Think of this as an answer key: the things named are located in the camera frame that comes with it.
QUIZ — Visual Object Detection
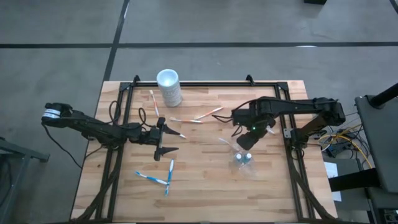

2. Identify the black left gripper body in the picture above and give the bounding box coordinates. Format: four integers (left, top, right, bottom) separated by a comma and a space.
144, 116, 167, 162

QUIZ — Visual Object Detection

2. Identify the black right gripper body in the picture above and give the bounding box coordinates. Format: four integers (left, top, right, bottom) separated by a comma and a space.
231, 106, 276, 151

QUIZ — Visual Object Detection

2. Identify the blue white toothbrush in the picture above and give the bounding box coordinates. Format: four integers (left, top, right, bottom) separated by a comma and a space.
134, 170, 169, 186
164, 159, 175, 197

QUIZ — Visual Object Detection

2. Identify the white paper cup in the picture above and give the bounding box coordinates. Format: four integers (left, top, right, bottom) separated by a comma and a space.
155, 68, 183, 108

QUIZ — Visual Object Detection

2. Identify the white paper sheet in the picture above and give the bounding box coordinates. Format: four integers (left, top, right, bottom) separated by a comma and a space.
323, 161, 342, 202

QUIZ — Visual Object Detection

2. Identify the black cart base bar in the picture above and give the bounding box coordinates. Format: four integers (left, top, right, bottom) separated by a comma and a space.
328, 167, 382, 192

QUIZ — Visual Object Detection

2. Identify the grey cart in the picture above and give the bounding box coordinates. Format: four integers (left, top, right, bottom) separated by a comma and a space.
354, 94, 398, 194

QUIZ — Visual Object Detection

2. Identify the grey metal stand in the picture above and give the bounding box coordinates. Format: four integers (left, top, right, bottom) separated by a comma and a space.
0, 136, 50, 224

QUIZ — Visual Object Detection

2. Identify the black pole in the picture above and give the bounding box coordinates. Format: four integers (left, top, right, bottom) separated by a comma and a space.
369, 82, 398, 109

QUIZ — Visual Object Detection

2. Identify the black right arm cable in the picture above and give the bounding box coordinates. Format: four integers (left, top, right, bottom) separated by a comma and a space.
211, 105, 246, 138

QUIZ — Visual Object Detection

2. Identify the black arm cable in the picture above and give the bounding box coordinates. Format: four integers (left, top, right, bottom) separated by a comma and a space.
108, 100, 156, 128
211, 105, 246, 138

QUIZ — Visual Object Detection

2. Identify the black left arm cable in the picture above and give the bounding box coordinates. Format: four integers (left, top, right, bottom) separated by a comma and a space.
108, 100, 156, 128

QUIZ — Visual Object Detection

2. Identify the black metal rig frame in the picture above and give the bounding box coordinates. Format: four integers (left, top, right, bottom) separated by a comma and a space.
70, 74, 338, 224

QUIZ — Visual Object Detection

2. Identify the black cable on floor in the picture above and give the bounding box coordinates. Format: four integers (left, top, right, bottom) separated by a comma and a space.
42, 124, 83, 170

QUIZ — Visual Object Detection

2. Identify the yellow cable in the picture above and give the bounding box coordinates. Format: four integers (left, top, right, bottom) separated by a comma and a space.
318, 124, 373, 169

